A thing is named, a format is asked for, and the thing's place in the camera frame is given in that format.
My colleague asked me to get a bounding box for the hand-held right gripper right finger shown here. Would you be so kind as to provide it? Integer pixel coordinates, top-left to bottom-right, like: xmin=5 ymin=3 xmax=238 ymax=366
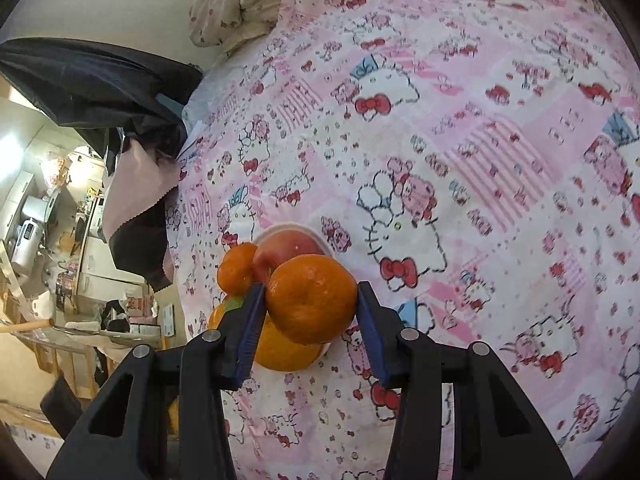
xmin=356 ymin=281 xmax=574 ymax=480

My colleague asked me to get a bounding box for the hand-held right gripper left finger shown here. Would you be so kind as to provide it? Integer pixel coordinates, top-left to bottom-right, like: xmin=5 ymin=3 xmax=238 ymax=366
xmin=46 ymin=281 xmax=267 ymax=480

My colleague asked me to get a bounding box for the large bumpy orange with stem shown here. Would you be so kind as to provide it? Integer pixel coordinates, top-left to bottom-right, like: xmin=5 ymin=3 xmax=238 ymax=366
xmin=207 ymin=304 xmax=323 ymax=372

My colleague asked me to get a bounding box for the round mandarin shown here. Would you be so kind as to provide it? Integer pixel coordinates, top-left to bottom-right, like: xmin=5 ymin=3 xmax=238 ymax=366
xmin=265 ymin=254 xmax=359 ymax=346

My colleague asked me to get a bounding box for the small mandarin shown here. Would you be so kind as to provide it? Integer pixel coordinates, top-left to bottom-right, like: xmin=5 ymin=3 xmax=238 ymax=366
xmin=216 ymin=242 xmax=260 ymax=296

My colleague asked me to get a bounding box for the red apple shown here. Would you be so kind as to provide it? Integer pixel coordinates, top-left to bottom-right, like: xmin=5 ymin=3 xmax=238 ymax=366
xmin=252 ymin=229 xmax=326 ymax=286

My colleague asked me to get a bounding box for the white cabinet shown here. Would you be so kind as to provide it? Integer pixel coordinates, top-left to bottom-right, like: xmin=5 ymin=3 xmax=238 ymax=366
xmin=79 ymin=195 xmax=147 ymax=287

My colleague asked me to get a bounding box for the pale pink cloth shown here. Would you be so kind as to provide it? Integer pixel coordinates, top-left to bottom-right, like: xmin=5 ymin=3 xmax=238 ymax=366
xmin=102 ymin=135 xmax=181 ymax=243

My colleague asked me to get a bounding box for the pink cartoon printed bedsheet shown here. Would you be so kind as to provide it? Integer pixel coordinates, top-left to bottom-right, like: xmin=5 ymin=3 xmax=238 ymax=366
xmin=165 ymin=0 xmax=640 ymax=480

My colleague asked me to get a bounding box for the wooden stick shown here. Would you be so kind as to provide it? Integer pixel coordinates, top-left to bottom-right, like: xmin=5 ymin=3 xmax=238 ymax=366
xmin=0 ymin=318 xmax=54 ymax=335

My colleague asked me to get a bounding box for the white kitchen appliance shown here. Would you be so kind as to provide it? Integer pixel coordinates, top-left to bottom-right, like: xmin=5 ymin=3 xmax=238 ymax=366
xmin=10 ymin=216 xmax=49 ymax=277

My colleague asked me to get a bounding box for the black cloth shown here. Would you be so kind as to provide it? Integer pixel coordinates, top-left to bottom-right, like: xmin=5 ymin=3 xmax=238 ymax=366
xmin=0 ymin=37 xmax=203 ymax=292

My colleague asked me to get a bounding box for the beige patterned cloth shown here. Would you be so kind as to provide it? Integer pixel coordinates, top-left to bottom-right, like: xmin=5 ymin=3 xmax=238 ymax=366
xmin=189 ymin=0 xmax=293 ymax=56

